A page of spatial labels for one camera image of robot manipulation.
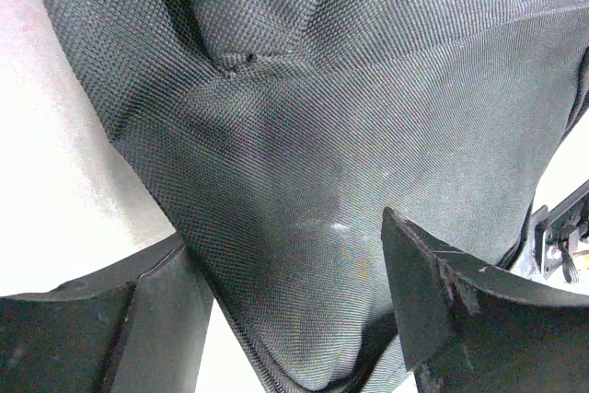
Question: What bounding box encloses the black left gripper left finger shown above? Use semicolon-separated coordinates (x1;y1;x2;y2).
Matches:
1;235;213;392

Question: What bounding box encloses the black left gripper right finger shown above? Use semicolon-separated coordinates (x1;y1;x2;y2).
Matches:
381;208;588;392

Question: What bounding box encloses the black student backpack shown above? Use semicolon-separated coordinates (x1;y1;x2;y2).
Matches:
43;0;588;392

